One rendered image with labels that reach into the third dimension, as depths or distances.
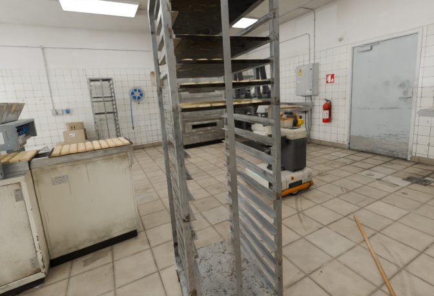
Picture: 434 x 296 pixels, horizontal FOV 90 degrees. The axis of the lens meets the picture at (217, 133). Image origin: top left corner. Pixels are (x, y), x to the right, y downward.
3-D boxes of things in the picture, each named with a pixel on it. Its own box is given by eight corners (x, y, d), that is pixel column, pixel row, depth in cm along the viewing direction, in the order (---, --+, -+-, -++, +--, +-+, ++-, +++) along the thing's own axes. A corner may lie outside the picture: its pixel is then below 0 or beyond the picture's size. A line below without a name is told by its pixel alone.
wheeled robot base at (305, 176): (279, 172, 338) (279, 157, 334) (314, 186, 282) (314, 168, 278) (243, 183, 308) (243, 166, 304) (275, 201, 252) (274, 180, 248)
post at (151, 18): (174, 258, 160) (147, 8, 132) (178, 256, 161) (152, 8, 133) (175, 260, 157) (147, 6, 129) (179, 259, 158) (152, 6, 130)
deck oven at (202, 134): (186, 151, 523) (177, 64, 490) (172, 143, 629) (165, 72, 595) (240, 141, 593) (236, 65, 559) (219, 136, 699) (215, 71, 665)
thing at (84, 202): (50, 270, 172) (26, 161, 157) (55, 246, 201) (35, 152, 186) (141, 236, 208) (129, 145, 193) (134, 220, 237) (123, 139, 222)
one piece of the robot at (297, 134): (278, 166, 328) (276, 110, 314) (307, 177, 280) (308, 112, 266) (259, 170, 313) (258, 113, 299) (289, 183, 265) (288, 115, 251)
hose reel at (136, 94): (148, 126, 596) (143, 86, 577) (149, 127, 581) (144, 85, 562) (132, 128, 577) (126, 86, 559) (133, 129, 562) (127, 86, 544)
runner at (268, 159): (221, 141, 160) (221, 136, 159) (225, 140, 161) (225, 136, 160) (270, 165, 100) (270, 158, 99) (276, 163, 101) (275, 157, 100)
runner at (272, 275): (226, 219, 170) (226, 216, 170) (229, 218, 171) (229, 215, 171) (273, 284, 111) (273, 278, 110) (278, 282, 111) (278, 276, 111)
